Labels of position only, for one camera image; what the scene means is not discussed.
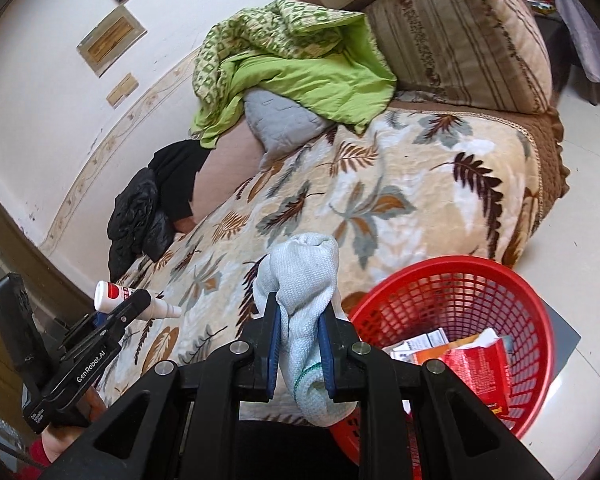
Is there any brown quilted sofa cover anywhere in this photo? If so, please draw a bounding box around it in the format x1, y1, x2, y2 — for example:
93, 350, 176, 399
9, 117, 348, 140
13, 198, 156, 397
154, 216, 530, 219
390, 90, 571, 271

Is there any orange snack packet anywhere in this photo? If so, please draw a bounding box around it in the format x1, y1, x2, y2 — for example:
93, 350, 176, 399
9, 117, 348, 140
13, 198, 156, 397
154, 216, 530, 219
410, 332, 486, 366

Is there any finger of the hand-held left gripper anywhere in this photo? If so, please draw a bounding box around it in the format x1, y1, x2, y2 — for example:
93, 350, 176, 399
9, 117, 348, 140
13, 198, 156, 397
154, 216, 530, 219
60, 312, 106, 351
86, 289, 153, 342

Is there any red soft cigarette pack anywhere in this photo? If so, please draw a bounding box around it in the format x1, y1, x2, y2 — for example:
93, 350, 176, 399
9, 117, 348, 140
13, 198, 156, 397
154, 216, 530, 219
440, 337, 513, 418

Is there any grey hanging cloth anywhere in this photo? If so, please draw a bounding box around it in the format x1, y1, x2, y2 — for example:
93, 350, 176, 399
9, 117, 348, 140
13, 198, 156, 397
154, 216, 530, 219
550, 0, 600, 86

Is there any black puffer jacket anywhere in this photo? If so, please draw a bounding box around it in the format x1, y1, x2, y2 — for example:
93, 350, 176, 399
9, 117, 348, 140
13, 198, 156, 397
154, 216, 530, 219
106, 167, 173, 281

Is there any black cloth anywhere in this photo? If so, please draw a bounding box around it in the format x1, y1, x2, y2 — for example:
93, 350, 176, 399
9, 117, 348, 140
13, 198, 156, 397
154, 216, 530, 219
147, 140, 213, 231

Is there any white sock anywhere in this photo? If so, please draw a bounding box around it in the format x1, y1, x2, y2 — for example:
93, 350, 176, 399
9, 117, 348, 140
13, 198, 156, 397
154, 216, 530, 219
252, 232, 358, 428

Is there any pink sofa back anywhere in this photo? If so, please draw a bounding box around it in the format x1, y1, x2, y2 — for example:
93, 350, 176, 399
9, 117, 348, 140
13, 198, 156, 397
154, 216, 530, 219
182, 120, 266, 233

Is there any dark wooden door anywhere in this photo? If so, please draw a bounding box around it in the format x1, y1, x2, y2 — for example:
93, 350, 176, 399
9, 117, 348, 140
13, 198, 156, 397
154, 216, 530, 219
0, 167, 98, 341

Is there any white spray bottle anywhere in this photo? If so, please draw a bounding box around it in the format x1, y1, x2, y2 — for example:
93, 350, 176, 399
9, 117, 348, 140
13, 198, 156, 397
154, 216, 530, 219
94, 281, 183, 320

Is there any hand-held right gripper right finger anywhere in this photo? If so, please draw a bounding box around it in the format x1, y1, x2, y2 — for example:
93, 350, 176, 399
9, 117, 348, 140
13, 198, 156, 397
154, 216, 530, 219
316, 305, 553, 480

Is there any striped beige sofa cushion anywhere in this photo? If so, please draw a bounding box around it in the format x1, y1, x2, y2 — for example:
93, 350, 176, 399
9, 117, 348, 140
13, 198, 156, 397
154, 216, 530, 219
365, 0, 553, 115

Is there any grey floor mat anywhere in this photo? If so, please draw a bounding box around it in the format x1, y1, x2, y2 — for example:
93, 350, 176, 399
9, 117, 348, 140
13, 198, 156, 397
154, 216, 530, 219
540, 295, 581, 376

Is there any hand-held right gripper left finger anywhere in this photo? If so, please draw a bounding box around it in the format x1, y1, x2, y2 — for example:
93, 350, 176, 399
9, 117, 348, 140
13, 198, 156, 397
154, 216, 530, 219
37, 292, 282, 480

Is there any large white medicine box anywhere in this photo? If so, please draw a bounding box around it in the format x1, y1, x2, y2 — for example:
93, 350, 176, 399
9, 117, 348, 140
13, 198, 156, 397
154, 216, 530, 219
382, 329, 451, 361

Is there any person's left forearm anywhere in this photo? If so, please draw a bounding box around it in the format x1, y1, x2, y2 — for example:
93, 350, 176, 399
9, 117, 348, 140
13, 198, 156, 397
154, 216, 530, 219
27, 435, 53, 468

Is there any person's left hand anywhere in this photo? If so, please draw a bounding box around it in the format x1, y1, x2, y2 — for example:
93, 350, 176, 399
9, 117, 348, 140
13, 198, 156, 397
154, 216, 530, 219
42, 391, 107, 461

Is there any grey quilted pillow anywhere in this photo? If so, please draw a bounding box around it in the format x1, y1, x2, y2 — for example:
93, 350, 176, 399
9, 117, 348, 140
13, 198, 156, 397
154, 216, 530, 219
242, 89, 333, 168

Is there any beige wall panel box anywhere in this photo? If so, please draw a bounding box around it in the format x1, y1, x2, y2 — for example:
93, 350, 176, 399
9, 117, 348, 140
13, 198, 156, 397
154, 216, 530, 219
76, 5, 147, 78

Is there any red plastic basket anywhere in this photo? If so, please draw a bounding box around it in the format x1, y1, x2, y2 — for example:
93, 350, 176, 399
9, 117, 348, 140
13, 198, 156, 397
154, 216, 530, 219
330, 256, 556, 466

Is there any leaf-print beige blanket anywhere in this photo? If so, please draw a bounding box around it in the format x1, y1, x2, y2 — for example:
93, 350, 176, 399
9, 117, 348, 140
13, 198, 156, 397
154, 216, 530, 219
87, 105, 546, 426

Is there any green quilt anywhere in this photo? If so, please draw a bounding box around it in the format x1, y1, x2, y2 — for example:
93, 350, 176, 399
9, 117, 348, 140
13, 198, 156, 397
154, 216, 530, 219
190, 0, 398, 151

